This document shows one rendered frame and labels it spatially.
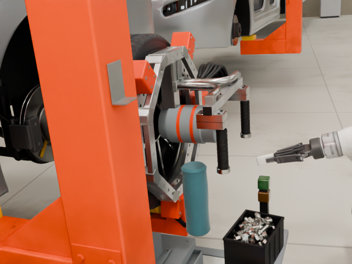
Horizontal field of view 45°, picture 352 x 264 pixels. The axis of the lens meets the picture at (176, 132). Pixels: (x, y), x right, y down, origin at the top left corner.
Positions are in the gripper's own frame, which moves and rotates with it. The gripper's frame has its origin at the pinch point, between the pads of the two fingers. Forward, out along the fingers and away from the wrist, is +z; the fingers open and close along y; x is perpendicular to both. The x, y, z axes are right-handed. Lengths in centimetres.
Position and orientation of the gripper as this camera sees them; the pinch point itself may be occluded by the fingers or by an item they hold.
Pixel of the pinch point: (266, 159)
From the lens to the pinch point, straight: 161.2
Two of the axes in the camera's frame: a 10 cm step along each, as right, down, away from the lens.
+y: -2.8, 3.3, -9.0
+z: -9.0, 2.3, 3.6
